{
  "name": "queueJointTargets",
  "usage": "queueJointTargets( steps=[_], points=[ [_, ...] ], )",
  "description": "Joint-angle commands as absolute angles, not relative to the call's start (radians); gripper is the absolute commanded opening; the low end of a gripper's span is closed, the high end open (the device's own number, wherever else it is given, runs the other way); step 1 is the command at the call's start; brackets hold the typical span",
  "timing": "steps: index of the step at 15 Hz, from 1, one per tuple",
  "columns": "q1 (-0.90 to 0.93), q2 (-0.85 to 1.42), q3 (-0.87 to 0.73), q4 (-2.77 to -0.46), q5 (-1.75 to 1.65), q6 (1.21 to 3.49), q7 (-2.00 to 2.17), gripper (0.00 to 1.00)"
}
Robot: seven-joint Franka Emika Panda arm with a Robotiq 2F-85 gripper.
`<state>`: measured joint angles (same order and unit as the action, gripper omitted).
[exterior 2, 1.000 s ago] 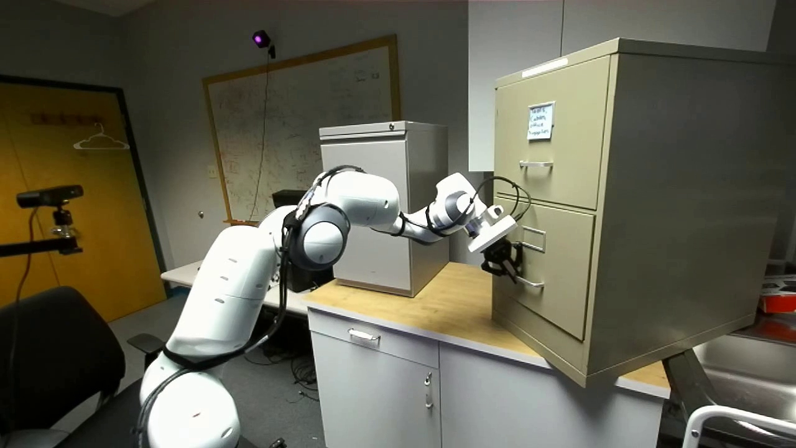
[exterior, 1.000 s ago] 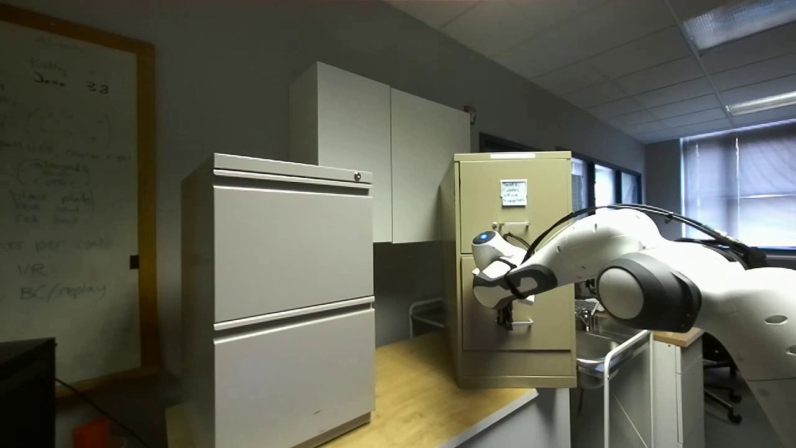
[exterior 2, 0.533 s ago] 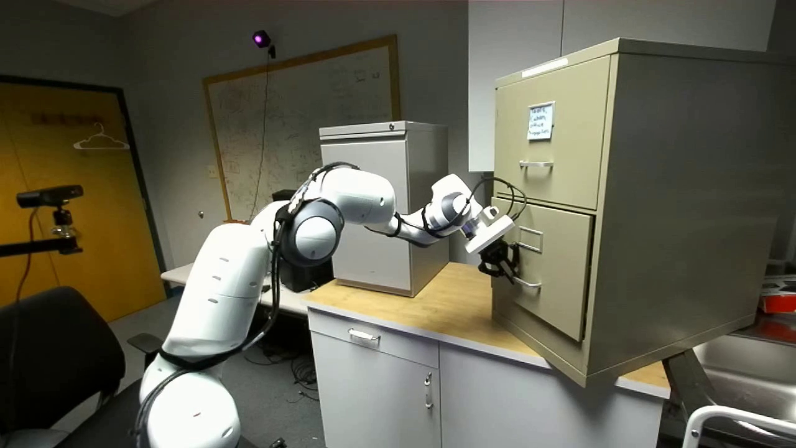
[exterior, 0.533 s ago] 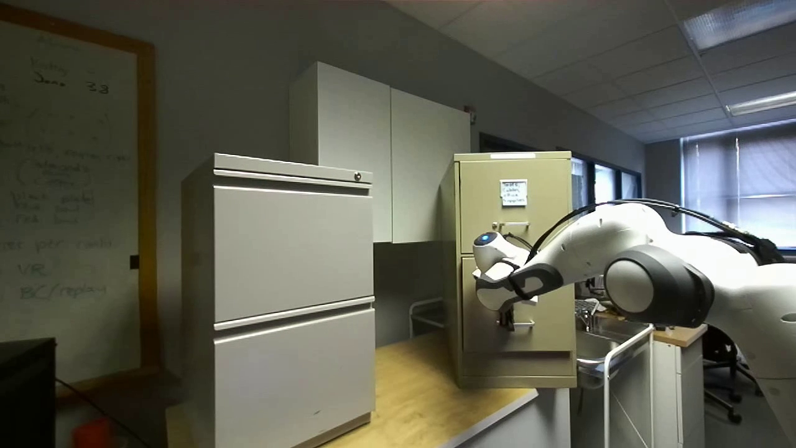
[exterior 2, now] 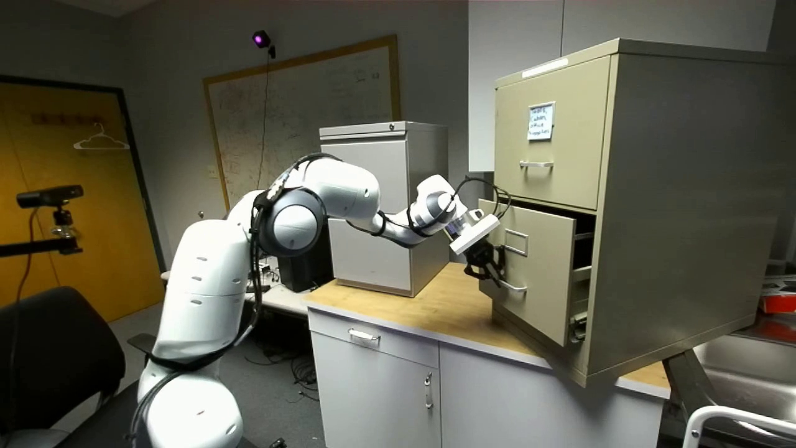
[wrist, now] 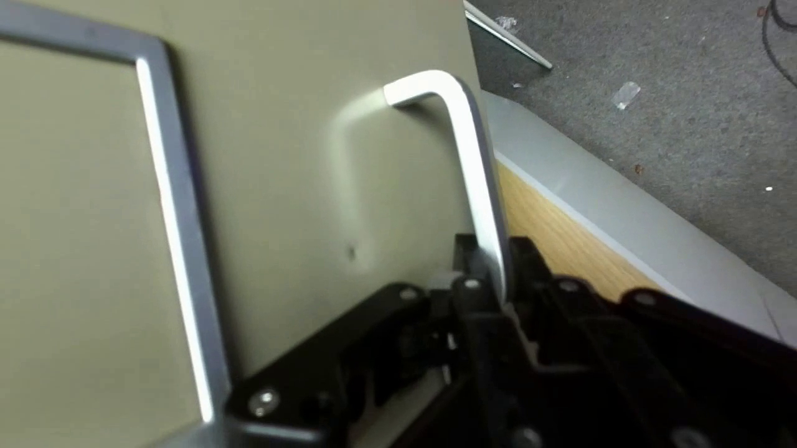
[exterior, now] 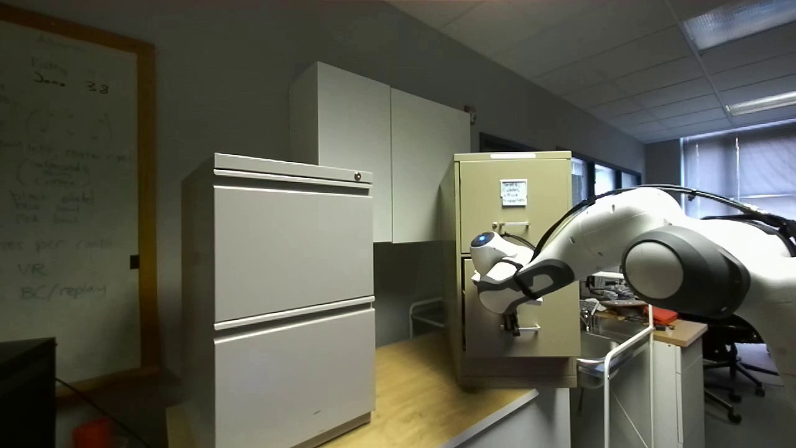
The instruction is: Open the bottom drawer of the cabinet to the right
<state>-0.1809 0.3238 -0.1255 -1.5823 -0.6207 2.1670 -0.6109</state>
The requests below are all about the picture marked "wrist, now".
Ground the white floor scrap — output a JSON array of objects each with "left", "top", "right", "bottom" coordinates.
[{"left": 610, "top": 81, "right": 642, "bottom": 112}]

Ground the beige cabinet door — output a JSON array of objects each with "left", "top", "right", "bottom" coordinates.
[{"left": 0, "top": 0, "right": 514, "bottom": 448}]

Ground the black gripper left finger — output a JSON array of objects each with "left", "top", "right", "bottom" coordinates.
[{"left": 221, "top": 277, "right": 510, "bottom": 448}]

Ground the grey base cabinet wood top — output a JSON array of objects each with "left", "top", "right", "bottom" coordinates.
[{"left": 481, "top": 91, "right": 797, "bottom": 343}]

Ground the black floor cable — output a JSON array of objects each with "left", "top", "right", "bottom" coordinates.
[{"left": 758, "top": 0, "right": 797, "bottom": 87}]

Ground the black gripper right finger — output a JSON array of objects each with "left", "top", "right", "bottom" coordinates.
[{"left": 506, "top": 235, "right": 797, "bottom": 448}]

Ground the grey metal bar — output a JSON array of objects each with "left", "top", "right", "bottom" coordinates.
[{"left": 460, "top": 0, "right": 555, "bottom": 76}]

